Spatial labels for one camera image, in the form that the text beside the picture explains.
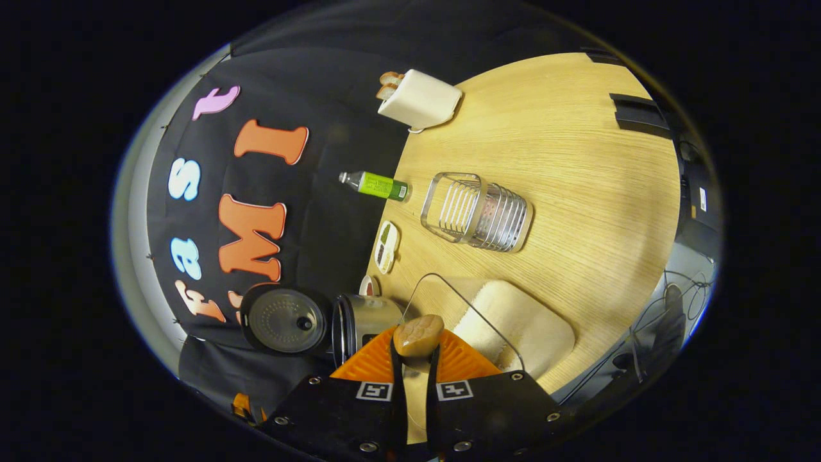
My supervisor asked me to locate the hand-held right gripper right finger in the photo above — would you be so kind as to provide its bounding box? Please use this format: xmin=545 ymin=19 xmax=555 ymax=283
xmin=427 ymin=327 xmax=565 ymax=460

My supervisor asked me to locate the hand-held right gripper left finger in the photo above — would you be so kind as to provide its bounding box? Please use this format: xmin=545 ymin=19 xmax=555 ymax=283
xmin=260 ymin=326 xmax=408 ymax=462

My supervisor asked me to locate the dark grey rice cooker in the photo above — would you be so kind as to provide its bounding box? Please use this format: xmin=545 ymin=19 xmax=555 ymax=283
xmin=239 ymin=284 xmax=405 ymax=370

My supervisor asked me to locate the wooden spoon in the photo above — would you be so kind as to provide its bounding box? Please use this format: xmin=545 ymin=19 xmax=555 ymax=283
xmin=393 ymin=314 xmax=445 ymax=445

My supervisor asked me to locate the metal wire chopstick holder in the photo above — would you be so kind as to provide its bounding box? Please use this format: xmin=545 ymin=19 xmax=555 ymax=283
xmin=420 ymin=171 xmax=534 ymax=253

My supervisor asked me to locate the white divided bean dish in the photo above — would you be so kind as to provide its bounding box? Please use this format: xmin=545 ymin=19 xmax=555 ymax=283
xmin=373 ymin=219 xmax=401 ymax=276

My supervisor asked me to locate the green label drink bottle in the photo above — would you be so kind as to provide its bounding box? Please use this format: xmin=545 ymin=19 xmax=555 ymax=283
xmin=338 ymin=169 xmax=412 ymax=203

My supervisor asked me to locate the black backdrop cloth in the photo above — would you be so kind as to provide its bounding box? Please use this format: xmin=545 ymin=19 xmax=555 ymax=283
xmin=146 ymin=0 xmax=594 ymax=418

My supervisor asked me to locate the black equipment case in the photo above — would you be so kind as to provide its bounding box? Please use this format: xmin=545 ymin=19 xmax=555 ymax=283
xmin=677 ymin=138 xmax=724 ymax=259

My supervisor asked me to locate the white toaster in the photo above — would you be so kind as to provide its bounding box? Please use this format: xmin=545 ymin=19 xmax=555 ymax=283
xmin=377 ymin=68 xmax=464 ymax=132

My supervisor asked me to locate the black cable bundle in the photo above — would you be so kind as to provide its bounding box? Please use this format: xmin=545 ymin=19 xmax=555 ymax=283
xmin=625 ymin=268 xmax=711 ymax=384

